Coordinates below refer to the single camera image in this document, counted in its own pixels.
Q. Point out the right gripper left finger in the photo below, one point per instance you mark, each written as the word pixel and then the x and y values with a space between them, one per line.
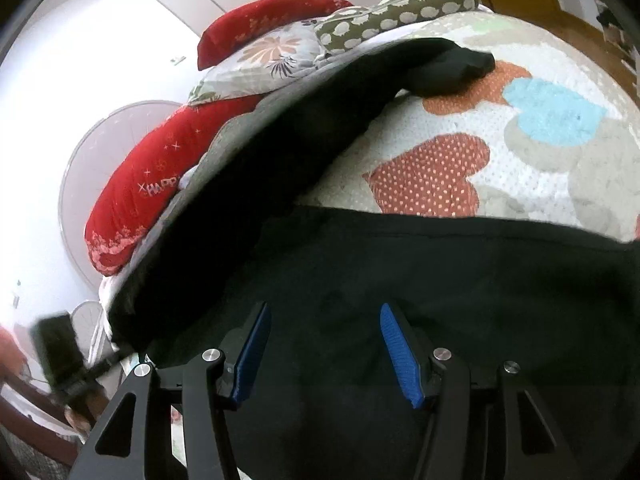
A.
pixel 169 424

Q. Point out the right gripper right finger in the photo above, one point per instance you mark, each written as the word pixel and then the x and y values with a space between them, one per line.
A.
pixel 485 425

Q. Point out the black pants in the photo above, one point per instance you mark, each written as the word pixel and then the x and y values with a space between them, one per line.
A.
pixel 350 309

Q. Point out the round white headboard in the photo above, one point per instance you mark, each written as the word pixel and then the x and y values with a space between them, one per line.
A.
pixel 97 155

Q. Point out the long red bolster pillow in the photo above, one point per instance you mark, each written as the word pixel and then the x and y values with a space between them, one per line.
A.
pixel 144 183

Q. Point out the heart patterned quilt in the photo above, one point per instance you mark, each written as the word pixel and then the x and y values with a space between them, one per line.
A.
pixel 473 165

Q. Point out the floral grey pillow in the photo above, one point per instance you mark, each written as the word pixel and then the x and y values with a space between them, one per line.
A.
pixel 266 64

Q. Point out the red pillow behind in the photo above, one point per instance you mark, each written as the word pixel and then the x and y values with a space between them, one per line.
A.
pixel 237 28

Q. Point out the green sheep pattern bolster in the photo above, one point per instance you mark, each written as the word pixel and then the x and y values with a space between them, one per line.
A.
pixel 347 28

